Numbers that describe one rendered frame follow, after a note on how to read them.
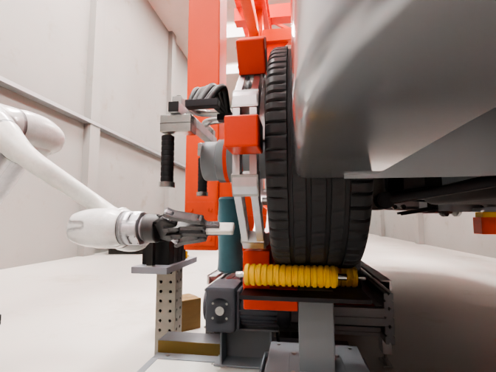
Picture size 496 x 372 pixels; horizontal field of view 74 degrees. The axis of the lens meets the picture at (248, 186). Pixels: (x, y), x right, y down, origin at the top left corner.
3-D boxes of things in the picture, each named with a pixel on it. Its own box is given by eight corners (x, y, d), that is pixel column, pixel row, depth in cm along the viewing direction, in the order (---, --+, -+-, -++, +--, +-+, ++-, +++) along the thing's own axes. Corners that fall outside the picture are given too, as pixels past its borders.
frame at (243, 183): (258, 255, 75) (257, 31, 80) (229, 255, 76) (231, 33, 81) (274, 240, 128) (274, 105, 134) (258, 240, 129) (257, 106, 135)
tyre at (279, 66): (393, 74, 56) (344, 25, 111) (255, 83, 59) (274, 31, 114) (359, 319, 90) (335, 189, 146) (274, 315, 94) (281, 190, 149)
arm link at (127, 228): (111, 228, 81) (133, 229, 80) (125, 204, 88) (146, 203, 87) (123, 252, 86) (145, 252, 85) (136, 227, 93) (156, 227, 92)
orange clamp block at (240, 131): (263, 153, 77) (258, 145, 68) (230, 155, 79) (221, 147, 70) (263, 125, 78) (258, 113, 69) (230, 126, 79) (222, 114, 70)
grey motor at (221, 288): (314, 384, 116) (312, 283, 120) (199, 375, 123) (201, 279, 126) (311, 362, 134) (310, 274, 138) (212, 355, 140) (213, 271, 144)
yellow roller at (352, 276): (367, 289, 93) (367, 269, 94) (264, 286, 98) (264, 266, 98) (364, 285, 99) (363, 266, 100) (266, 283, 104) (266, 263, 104)
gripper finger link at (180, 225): (167, 221, 87) (166, 218, 86) (208, 221, 85) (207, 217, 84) (163, 232, 84) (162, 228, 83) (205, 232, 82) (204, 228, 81)
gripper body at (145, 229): (145, 249, 86) (178, 250, 85) (134, 226, 81) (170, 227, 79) (153, 228, 92) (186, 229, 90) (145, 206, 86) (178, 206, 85)
